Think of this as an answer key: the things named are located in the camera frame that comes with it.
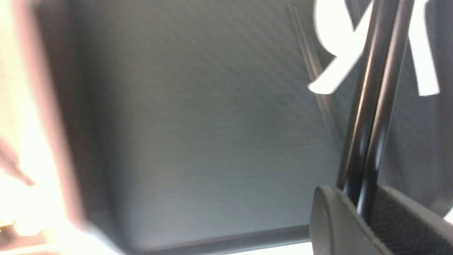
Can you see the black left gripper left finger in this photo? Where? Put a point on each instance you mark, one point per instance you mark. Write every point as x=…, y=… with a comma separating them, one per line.
x=337, y=229

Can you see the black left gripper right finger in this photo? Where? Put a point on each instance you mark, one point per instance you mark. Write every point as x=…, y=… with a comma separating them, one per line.
x=407, y=228

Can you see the black chopstick gold band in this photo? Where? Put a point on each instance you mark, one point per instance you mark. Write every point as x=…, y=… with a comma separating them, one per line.
x=373, y=58
x=394, y=52

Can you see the white ceramic spoon underneath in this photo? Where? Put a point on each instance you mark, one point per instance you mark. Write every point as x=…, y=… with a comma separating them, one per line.
x=423, y=60

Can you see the black rectangular tray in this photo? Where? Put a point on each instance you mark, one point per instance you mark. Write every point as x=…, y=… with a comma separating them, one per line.
x=203, y=127

